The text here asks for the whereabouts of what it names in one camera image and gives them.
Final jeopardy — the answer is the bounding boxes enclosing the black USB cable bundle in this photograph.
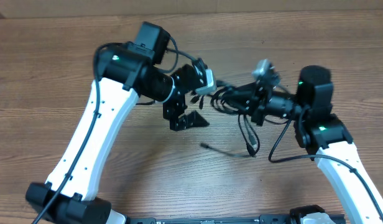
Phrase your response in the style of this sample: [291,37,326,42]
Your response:
[189,79,261,159]

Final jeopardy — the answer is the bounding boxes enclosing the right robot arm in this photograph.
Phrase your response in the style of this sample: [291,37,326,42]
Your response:
[218,65,383,223]

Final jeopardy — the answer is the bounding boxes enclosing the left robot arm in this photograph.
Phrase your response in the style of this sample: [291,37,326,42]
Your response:
[25,22,216,224]

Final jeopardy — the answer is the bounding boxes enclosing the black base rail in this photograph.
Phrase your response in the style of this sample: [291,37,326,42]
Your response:
[126,205,346,224]

